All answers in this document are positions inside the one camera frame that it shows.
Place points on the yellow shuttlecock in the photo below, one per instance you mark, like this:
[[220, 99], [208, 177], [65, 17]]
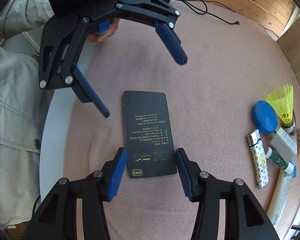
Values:
[[281, 100]]

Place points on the beige jacket person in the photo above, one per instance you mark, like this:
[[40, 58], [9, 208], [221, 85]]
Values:
[[23, 111]]

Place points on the white lotion bottle blue cap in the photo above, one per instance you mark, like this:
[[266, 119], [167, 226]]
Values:
[[280, 197]]

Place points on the blue phone stand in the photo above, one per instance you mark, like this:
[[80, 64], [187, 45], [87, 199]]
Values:
[[294, 174]]

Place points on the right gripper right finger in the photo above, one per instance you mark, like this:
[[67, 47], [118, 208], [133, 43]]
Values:
[[244, 216]]

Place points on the black card box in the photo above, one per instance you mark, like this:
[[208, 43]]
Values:
[[148, 135]]

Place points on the person's left hand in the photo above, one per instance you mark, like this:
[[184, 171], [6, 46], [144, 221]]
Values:
[[101, 36]]

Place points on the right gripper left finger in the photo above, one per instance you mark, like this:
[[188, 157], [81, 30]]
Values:
[[55, 218]]

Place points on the wooden clothespin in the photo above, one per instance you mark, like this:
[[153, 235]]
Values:
[[298, 140]]

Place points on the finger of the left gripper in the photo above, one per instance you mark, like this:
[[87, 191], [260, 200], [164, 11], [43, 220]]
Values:
[[60, 48], [172, 42]]

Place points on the white power adapter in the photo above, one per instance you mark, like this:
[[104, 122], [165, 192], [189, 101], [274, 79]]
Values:
[[284, 144]]

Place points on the patterned white lighter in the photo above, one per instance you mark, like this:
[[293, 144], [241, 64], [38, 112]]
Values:
[[259, 158]]

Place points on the blue round lid container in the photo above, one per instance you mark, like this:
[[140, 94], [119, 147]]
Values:
[[264, 117]]

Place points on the green glitter tube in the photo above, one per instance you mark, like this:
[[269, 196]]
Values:
[[277, 160]]

